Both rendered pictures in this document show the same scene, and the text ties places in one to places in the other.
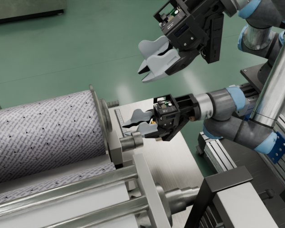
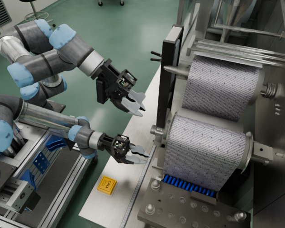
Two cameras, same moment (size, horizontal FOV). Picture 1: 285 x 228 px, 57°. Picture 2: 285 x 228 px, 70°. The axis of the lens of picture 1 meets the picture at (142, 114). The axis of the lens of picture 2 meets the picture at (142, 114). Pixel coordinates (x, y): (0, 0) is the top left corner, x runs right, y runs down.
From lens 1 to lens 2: 0.84 m
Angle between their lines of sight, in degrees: 75
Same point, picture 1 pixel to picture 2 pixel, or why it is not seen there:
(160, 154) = (124, 170)
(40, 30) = not seen: outside the picture
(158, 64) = (139, 96)
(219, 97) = (87, 130)
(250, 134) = (86, 125)
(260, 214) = (169, 35)
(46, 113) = (200, 125)
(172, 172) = not seen: hidden behind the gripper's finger
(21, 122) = (215, 128)
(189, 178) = not seen: hidden behind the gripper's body
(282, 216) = (69, 159)
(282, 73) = (48, 112)
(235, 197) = (171, 39)
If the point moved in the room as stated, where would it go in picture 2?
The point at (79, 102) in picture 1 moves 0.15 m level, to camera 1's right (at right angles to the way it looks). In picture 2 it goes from (181, 121) to (147, 102)
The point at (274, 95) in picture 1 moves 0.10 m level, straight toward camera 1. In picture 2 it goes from (61, 116) to (83, 111)
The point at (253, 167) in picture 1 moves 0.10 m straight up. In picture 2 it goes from (46, 191) to (41, 186)
